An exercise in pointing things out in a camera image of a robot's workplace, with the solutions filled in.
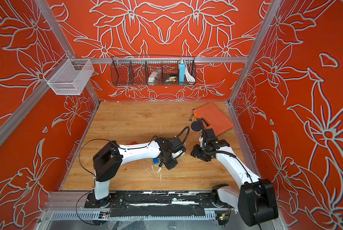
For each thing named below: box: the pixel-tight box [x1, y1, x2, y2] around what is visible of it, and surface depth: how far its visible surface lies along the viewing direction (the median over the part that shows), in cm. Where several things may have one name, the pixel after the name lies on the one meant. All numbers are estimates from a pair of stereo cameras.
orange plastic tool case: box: [193, 102, 235, 137], surface depth 103 cm
